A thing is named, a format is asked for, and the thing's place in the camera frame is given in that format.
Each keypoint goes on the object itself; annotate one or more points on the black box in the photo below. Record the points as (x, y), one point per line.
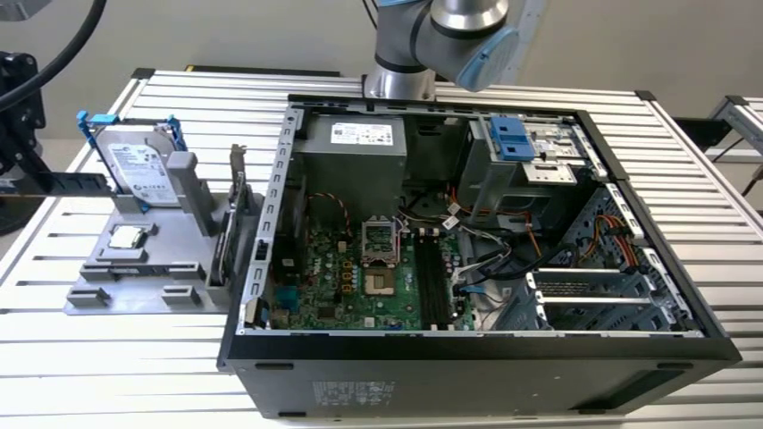
(703, 132)

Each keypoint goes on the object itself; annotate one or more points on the blue RAM stick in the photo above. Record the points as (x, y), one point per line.
(80, 184)

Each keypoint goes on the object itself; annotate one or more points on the blue plastic cage latch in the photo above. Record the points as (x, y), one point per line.
(509, 138)

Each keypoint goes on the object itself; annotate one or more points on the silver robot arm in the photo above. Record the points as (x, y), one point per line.
(411, 36)

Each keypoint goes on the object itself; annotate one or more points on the hard disk in blue carrier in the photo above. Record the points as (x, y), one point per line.
(137, 165)

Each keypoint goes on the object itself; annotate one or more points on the green motherboard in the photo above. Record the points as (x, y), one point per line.
(387, 308)

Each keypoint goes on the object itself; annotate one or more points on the grey power supply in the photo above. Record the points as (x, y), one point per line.
(351, 179)

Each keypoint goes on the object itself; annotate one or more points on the black round base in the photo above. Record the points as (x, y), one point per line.
(14, 214)

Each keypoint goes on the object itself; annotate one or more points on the grey metal disk bay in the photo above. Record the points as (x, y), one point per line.
(596, 286)

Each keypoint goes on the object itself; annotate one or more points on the black PC case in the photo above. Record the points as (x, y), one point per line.
(417, 384)

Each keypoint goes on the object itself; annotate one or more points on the metal slat side table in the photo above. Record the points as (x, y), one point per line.
(741, 116)

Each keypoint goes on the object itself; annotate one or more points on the grey parts rack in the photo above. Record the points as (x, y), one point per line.
(178, 241)

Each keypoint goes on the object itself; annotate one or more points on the CPU socket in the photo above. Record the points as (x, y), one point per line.
(380, 282)

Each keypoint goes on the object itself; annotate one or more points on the silver CPU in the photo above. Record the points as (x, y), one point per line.
(126, 237)

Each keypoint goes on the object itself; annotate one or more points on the black RAM slot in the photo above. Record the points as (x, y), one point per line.
(437, 281)
(444, 281)
(423, 281)
(429, 281)

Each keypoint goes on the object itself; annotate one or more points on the graphics card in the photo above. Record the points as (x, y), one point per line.
(221, 250)

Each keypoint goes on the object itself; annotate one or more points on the blue expansion slot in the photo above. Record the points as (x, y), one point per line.
(286, 298)

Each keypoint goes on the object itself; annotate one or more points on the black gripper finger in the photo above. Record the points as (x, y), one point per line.
(32, 165)

